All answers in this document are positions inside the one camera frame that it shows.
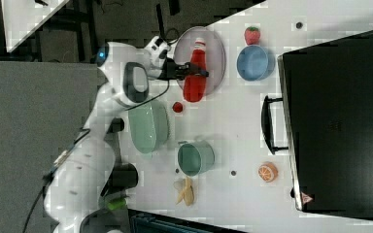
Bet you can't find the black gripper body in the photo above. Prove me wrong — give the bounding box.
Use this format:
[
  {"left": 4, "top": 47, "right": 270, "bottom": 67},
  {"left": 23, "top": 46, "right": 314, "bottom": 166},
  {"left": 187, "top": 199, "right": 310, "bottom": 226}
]
[{"left": 158, "top": 58, "right": 190, "bottom": 81}]

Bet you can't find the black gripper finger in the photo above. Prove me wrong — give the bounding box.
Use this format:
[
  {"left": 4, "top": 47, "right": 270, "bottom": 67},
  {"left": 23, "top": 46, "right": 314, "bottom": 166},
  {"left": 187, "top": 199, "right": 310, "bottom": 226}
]
[
  {"left": 188, "top": 73, "right": 209, "bottom": 77},
  {"left": 188, "top": 63, "right": 207, "bottom": 74}
]

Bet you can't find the red ketchup bottle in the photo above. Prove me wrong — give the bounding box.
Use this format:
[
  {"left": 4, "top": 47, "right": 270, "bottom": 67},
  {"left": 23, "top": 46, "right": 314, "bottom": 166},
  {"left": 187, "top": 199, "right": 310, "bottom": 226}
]
[{"left": 183, "top": 38, "right": 207, "bottom": 103}]

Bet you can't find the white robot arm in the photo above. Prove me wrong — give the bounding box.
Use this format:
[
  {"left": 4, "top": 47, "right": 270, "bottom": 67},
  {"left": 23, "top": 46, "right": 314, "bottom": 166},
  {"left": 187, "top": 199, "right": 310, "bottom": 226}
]
[{"left": 43, "top": 36, "right": 209, "bottom": 233}]

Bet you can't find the grey oval plate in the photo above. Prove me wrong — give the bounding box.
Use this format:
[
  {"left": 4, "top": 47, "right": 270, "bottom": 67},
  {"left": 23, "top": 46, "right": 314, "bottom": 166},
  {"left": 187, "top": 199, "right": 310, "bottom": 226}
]
[{"left": 174, "top": 26, "right": 226, "bottom": 103}]

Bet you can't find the small red toy fruit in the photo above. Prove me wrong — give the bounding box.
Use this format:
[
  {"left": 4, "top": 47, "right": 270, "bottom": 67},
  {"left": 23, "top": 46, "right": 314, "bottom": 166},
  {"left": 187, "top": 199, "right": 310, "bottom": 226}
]
[{"left": 172, "top": 102, "right": 184, "bottom": 113}]

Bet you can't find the blue bowl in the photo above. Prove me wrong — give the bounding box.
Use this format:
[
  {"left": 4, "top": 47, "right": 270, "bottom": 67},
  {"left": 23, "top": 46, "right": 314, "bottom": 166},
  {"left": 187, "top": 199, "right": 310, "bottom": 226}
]
[{"left": 236, "top": 45, "right": 276, "bottom": 82}]

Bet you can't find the green oval colander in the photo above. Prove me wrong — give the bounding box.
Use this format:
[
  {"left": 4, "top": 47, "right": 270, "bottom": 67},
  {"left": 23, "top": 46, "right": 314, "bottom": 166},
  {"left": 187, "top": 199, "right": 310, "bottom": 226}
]
[{"left": 128, "top": 100, "right": 169, "bottom": 154}]

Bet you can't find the toy strawberry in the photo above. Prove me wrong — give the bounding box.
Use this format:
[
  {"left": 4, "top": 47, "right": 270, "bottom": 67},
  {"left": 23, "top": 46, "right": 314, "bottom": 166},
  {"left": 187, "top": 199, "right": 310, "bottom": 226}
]
[{"left": 244, "top": 26, "right": 260, "bottom": 45}]

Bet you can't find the green mug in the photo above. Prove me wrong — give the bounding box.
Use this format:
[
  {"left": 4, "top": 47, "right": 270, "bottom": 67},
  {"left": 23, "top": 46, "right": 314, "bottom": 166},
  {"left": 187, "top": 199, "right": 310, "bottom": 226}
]
[{"left": 177, "top": 141, "right": 215, "bottom": 177}]

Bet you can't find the black cylinder cup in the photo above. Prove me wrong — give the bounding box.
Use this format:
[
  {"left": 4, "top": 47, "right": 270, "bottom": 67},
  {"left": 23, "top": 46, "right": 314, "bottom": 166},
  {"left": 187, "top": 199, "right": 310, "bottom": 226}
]
[{"left": 101, "top": 163, "right": 139, "bottom": 197}]

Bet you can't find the toy orange half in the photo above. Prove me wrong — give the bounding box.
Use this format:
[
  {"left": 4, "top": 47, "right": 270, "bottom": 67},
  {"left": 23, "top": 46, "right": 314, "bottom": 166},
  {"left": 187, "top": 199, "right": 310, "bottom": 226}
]
[{"left": 257, "top": 162, "right": 278, "bottom": 183}]

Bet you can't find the peeled toy banana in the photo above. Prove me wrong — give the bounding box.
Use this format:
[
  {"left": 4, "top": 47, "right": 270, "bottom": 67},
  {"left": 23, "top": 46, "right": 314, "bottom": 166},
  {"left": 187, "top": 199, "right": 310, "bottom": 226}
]
[{"left": 174, "top": 177, "right": 194, "bottom": 206}]

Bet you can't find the black toaster oven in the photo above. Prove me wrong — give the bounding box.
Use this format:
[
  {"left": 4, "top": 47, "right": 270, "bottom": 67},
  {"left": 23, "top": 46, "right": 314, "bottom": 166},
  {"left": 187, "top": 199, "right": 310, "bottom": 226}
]
[{"left": 277, "top": 30, "right": 373, "bottom": 220}]

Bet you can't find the blue metal rail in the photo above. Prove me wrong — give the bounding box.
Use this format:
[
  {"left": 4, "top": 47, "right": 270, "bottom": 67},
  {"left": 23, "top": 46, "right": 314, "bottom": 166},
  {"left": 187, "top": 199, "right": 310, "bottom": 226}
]
[{"left": 128, "top": 209, "right": 244, "bottom": 233}]

